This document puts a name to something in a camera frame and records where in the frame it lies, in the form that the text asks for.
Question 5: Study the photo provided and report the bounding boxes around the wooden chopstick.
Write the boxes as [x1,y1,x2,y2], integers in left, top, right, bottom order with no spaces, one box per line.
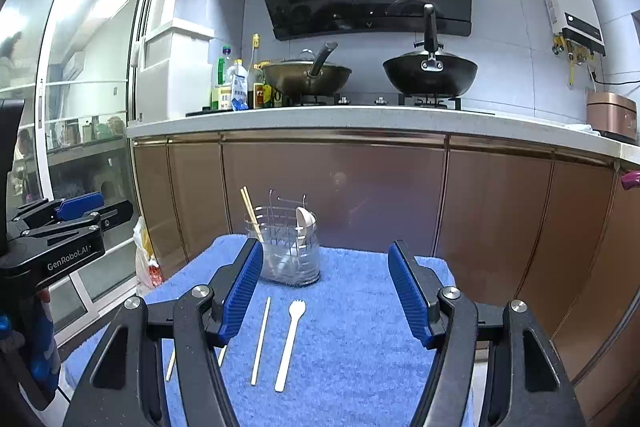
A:
[250,296,271,387]
[240,185,264,243]
[217,345,229,367]
[165,348,176,383]

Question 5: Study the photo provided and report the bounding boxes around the white plastic spork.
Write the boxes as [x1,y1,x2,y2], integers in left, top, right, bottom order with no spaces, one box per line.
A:
[274,300,306,392]

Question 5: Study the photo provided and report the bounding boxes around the plastic bag on floor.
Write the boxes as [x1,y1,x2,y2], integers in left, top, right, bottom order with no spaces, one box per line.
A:
[132,217,163,291]

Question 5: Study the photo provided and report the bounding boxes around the black tray on counter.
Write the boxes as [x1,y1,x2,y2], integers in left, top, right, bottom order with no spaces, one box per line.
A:
[186,108,220,117]

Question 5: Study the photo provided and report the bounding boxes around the brown lower cabinets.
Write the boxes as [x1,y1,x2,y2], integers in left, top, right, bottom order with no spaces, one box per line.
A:
[134,130,639,426]

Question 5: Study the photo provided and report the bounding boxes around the white blue bottle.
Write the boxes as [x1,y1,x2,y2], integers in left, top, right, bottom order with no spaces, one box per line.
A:
[228,58,248,112]

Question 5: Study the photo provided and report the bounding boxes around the dark sauce bottle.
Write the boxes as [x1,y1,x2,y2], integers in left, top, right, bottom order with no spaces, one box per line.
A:
[252,61,283,108]

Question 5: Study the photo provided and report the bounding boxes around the blue terry towel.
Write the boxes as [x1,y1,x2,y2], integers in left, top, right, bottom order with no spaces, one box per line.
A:
[64,233,476,427]

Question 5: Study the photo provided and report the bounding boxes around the tall yellow cap oil bottle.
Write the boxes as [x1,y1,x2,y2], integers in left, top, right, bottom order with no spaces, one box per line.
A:
[247,34,264,109]

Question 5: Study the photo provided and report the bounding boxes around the glass sliding door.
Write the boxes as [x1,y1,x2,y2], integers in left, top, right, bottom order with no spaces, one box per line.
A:
[0,0,170,348]

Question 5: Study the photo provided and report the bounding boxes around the bronze wok with lid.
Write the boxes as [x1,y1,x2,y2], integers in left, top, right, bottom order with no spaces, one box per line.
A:
[262,42,352,100]

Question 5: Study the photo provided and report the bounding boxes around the pink rice cooker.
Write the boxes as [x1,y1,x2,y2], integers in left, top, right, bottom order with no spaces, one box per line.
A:
[587,92,638,144]

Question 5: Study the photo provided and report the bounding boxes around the black gas stove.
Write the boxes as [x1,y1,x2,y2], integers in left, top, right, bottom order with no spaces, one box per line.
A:
[277,93,491,115]

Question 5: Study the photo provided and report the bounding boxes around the black wok with lid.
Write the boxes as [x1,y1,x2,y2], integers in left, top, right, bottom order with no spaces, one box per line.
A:
[383,3,478,98]

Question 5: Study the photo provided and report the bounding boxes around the white gas water heater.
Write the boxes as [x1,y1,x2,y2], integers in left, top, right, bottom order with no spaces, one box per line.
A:
[544,0,606,56]

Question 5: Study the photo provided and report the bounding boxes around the clear utensil holder wire rack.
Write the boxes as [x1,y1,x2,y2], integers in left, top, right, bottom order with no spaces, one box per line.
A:
[245,190,320,287]

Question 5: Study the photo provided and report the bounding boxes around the magenta hook handle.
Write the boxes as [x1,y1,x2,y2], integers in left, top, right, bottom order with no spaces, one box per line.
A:
[620,171,640,191]

